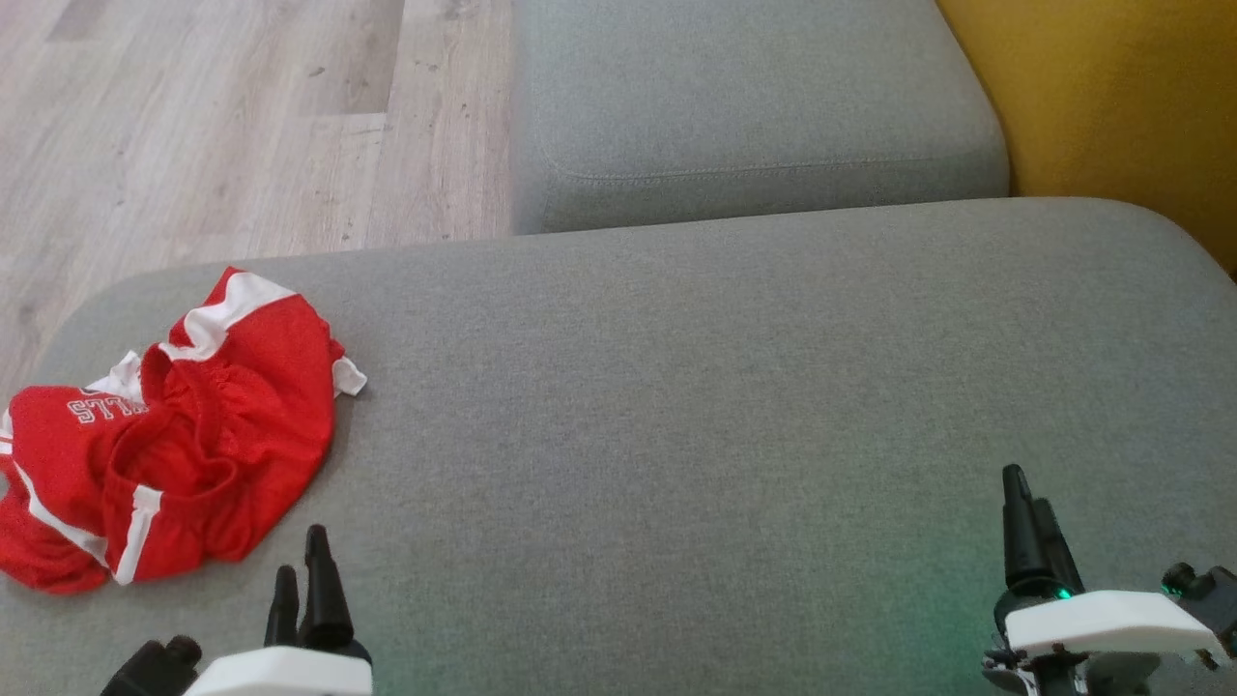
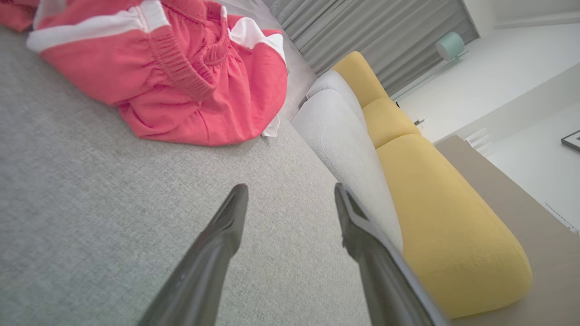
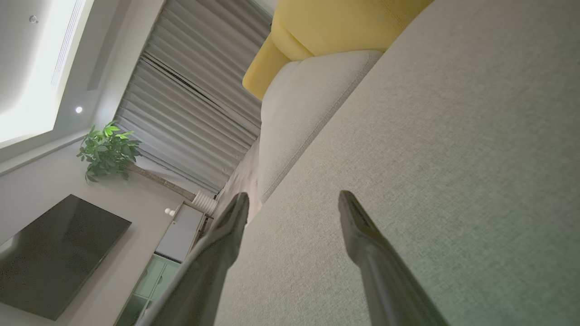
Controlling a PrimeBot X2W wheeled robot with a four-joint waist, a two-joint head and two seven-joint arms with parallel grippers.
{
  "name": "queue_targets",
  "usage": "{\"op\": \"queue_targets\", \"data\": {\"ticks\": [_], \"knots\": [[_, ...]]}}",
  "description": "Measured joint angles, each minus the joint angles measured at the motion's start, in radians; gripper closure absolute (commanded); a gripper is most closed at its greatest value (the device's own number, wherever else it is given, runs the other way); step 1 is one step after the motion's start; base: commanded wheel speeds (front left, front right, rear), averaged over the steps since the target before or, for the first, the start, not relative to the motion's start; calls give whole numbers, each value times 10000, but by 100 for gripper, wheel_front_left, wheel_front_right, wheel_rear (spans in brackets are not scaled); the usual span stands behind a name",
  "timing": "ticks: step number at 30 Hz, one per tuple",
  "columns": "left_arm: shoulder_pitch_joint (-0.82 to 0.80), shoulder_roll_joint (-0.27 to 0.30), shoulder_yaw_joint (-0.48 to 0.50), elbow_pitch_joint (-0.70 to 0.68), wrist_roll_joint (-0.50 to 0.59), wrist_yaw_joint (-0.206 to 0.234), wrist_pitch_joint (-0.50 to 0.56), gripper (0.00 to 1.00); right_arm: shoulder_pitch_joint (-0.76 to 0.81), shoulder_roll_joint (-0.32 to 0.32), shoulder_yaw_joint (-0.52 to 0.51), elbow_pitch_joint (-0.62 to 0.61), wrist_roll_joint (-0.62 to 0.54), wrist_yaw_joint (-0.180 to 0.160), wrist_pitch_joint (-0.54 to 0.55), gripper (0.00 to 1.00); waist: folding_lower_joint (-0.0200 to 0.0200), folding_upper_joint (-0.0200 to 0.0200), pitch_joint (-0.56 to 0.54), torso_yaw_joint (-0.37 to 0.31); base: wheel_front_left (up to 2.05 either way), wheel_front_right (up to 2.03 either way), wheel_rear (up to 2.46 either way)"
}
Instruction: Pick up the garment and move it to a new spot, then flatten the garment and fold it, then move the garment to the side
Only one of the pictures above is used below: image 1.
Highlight yellow panel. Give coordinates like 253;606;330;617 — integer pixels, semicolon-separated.
935;0;1237;281

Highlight small grey sofa cushion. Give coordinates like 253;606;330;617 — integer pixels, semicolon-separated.
509;0;1012;236

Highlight red shorts with white stripes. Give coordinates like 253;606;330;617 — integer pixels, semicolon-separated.
0;267;369;595

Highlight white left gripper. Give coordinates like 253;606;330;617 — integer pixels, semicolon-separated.
184;525;374;696

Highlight large grey sofa seat cushion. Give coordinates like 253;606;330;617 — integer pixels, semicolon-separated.
0;197;1237;696

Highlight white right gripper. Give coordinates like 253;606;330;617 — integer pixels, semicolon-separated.
982;464;1234;696

